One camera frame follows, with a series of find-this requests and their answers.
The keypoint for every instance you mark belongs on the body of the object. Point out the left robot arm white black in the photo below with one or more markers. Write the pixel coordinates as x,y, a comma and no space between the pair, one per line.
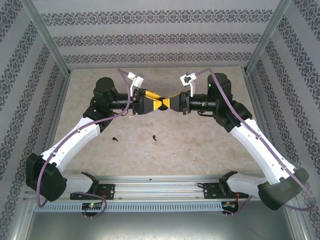
75,140

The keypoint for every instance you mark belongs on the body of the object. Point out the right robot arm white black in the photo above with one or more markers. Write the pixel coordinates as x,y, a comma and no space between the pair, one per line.
260,147

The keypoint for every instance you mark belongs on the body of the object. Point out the aluminium frame post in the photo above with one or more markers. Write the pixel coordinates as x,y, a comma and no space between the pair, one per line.
47,40
268,37

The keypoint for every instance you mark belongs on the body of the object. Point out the aluminium table side rail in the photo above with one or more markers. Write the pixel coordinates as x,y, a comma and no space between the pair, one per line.
61,100
252,92

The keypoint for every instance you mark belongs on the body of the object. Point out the grey metal sheet panel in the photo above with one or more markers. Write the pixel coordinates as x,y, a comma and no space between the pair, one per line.
160,225

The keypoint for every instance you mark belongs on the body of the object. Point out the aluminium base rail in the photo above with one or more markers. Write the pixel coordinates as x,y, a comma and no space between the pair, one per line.
160,187

